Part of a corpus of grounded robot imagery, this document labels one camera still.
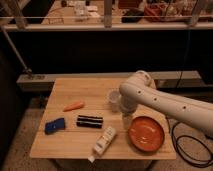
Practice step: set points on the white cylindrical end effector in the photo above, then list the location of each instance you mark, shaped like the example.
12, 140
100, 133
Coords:
127, 120

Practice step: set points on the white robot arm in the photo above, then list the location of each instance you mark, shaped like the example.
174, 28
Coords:
137, 90

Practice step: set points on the blue eraser block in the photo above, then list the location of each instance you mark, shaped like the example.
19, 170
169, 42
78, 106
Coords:
55, 125

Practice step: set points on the white tube bottle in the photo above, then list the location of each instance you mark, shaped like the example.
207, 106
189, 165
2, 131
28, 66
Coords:
102, 143

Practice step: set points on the orange round plate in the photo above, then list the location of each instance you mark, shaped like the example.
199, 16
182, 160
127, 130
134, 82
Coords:
146, 134

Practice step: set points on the clear plastic cup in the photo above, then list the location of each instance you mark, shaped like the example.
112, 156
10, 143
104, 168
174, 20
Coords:
113, 100

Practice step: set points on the wooden table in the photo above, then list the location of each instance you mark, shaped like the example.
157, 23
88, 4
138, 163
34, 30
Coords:
77, 113

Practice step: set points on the black striped brush block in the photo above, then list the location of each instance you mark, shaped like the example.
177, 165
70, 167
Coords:
89, 121

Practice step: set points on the orange carrot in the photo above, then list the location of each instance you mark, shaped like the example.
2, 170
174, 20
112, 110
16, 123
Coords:
74, 106

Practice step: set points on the diagonal metal strut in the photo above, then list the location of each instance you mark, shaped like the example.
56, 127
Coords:
26, 69

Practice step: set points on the metal frame rail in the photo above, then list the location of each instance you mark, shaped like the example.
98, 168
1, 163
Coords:
105, 15

